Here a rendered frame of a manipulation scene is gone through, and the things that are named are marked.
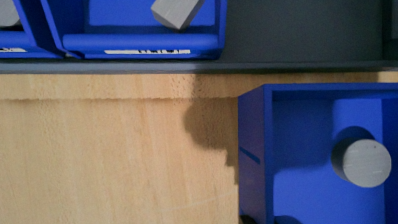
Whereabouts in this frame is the grey metal disc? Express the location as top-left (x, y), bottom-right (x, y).
top-left (331, 137), bottom-right (392, 188)
top-left (0, 0), bottom-right (24, 31)

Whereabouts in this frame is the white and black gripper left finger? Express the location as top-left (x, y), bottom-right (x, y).
top-left (238, 215), bottom-right (256, 224)

